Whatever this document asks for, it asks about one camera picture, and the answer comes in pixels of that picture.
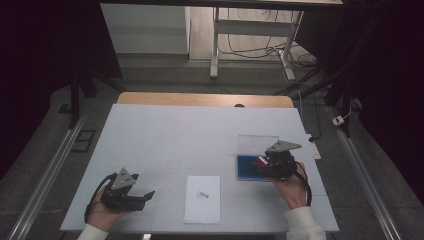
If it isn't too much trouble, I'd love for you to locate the white cabinet panel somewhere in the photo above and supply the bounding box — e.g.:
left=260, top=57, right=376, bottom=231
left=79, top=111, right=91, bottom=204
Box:
left=99, top=3, right=192, bottom=55

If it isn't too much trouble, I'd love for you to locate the white table cover board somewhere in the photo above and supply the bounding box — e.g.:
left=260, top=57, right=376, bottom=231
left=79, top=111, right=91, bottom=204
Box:
left=59, top=103, right=340, bottom=233

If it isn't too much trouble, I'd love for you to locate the white paper sheet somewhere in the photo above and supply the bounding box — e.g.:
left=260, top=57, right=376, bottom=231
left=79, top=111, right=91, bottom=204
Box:
left=183, top=175, right=222, bottom=225

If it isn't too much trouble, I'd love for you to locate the person's white sleeve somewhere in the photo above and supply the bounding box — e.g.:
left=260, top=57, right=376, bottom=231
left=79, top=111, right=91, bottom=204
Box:
left=284, top=205, right=328, bottom=240
left=76, top=223, right=110, bottom=240

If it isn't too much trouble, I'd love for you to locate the black floor socket plate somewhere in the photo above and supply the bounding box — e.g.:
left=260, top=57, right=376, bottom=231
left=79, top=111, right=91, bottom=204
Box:
left=70, top=129, right=97, bottom=154

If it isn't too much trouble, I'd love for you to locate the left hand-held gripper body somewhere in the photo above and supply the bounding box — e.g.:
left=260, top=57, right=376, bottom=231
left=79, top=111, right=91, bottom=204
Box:
left=100, top=167, right=147, bottom=212

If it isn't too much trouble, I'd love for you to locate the person's right hand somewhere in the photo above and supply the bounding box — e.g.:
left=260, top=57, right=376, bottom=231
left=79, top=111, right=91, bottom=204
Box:
left=270, top=163, right=310, bottom=212

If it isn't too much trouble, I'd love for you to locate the person's left hand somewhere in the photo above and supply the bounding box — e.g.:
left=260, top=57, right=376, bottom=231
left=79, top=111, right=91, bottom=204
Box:
left=86, top=188, right=131, bottom=233

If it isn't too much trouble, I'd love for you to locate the aluminium rail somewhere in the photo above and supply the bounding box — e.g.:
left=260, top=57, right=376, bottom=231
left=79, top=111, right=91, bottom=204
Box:
left=327, top=105, right=403, bottom=240
left=6, top=114, right=88, bottom=240

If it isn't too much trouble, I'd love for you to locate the person's right white sleeve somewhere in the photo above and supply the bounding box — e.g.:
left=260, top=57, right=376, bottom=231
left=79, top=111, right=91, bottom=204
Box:
left=284, top=205, right=328, bottom=240

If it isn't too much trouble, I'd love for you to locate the tangle of black floor cables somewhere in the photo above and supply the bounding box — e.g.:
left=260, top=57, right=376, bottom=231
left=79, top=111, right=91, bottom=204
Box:
left=218, top=8, right=318, bottom=69

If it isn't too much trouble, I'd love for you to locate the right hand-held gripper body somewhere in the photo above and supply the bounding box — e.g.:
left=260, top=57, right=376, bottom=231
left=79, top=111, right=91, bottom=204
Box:
left=265, top=140, right=303, bottom=181

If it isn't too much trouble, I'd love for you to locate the blue tray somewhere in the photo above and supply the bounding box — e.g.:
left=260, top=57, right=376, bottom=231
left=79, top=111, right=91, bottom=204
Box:
left=236, top=134, right=280, bottom=183

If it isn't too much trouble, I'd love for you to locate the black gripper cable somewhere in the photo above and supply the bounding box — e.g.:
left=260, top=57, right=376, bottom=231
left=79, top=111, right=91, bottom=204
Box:
left=83, top=172, right=116, bottom=224
left=294, top=161, right=313, bottom=208

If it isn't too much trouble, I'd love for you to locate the person's left white sleeve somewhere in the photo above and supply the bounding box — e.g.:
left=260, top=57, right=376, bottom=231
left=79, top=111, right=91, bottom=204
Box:
left=76, top=223, right=110, bottom=240

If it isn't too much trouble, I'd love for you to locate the small white adapter with cable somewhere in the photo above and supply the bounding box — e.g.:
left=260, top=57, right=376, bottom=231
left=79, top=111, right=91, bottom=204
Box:
left=331, top=105, right=353, bottom=127

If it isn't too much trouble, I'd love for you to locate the black curtain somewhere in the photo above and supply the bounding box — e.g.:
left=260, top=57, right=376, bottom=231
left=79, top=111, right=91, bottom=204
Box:
left=0, top=0, right=123, bottom=181
left=294, top=0, right=424, bottom=204

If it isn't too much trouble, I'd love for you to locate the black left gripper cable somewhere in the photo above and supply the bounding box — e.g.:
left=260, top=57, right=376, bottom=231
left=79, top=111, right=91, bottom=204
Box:
left=83, top=172, right=116, bottom=224

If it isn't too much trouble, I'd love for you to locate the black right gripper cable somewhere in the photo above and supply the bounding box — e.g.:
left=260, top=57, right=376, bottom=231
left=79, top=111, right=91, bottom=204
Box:
left=294, top=161, right=313, bottom=208

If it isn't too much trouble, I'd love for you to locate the black stand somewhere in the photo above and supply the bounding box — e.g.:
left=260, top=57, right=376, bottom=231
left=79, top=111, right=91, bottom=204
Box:
left=67, top=63, right=126, bottom=130
left=273, top=49, right=356, bottom=138

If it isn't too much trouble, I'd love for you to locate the white metal desk frame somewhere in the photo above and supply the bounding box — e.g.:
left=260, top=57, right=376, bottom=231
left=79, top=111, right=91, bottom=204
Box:
left=209, top=7, right=305, bottom=82

